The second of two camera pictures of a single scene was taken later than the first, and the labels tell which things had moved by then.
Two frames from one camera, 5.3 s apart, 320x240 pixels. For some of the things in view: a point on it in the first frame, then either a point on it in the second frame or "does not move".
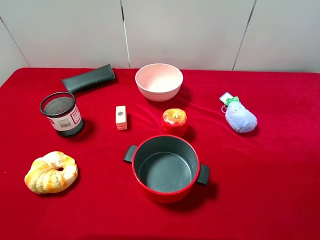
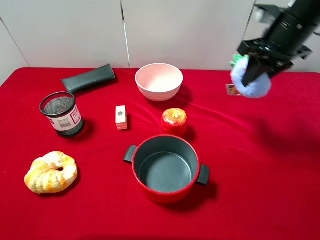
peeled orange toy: x=51 y=173 does not move
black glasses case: x=86 y=79 does not move
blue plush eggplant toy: x=239 y=117 to x=258 y=88
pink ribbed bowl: x=160 y=82 does not move
